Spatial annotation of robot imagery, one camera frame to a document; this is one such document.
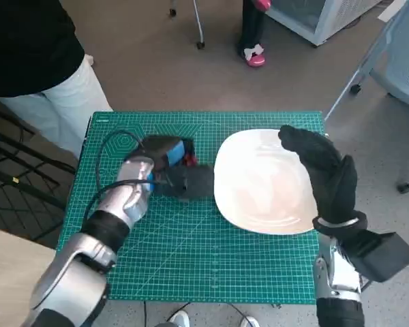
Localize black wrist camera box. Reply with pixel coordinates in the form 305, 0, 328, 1
153, 164, 215, 202
339, 230, 409, 283

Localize white square plate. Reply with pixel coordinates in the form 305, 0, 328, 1
213, 128, 318, 235

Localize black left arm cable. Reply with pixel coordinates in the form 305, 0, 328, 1
85, 131, 164, 222

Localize black wire rack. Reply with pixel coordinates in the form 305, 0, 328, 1
0, 97, 78, 241

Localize metal chair legs with casters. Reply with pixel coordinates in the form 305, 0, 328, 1
168, 0, 206, 50

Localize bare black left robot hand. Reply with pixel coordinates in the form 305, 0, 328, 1
139, 134, 198, 172

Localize grey mesh chair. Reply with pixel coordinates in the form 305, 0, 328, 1
323, 0, 409, 195

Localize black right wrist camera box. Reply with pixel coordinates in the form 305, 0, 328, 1
339, 230, 409, 283

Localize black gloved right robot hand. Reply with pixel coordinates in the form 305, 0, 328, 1
278, 124, 359, 224

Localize beige wooden board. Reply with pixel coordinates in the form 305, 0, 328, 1
0, 224, 57, 327

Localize white cabinet with glass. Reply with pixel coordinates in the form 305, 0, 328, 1
265, 0, 384, 47

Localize green cutting mat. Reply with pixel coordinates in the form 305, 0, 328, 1
56, 110, 327, 305

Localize black floor cable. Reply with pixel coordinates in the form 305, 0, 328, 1
142, 300, 246, 327

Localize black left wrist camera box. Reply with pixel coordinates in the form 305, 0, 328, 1
153, 164, 215, 202

